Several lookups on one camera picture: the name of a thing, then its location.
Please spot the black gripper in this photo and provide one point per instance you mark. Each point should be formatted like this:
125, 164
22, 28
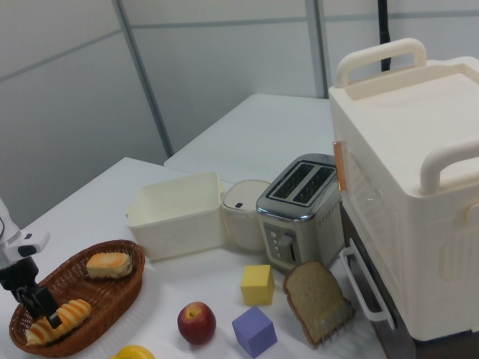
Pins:
18, 276

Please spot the long striped bread roll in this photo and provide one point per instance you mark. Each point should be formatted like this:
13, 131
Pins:
73, 314

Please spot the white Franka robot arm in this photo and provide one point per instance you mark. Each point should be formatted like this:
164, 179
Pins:
7, 224

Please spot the square golden bread roll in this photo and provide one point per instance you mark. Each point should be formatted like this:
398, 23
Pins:
109, 265

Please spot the brown bread slice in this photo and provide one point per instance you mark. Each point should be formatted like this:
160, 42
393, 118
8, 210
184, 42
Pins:
312, 295

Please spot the brown wicker basket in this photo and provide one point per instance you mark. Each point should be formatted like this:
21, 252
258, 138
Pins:
101, 303

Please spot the yellow banana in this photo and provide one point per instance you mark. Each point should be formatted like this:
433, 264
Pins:
132, 353

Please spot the red apple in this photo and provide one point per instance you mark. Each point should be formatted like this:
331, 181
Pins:
196, 323

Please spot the open cream plastic box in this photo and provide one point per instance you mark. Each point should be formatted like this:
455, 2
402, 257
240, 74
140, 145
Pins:
179, 228

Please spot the purple foam cube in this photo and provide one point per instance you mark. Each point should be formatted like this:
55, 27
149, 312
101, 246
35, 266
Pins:
254, 333

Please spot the yellow foam cube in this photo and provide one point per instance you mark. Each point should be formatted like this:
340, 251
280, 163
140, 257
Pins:
257, 286

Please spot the small cream lidded canister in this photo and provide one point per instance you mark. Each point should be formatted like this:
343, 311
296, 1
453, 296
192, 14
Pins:
243, 220

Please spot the silver two-slot toaster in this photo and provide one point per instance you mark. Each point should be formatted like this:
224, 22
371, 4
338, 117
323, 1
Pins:
299, 224

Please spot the large cream toy oven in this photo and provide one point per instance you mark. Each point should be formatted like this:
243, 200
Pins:
411, 187

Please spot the black pole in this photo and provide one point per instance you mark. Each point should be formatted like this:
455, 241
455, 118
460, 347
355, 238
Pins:
384, 30

